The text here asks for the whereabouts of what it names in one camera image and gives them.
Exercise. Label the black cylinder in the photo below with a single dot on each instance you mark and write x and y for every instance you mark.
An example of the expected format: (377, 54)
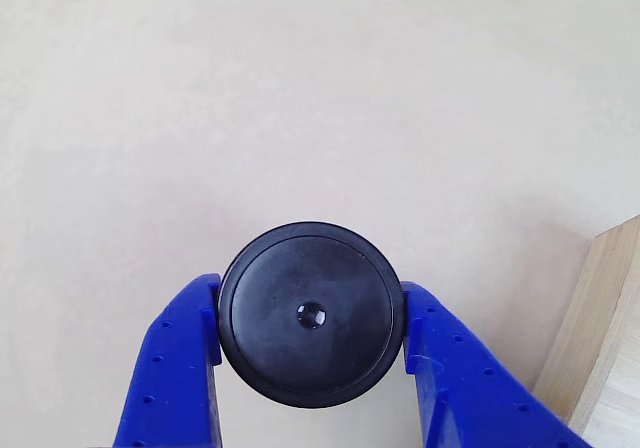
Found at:
(310, 318)

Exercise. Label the shallow wooden box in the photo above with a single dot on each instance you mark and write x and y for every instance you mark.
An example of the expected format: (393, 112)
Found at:
(600, 333)

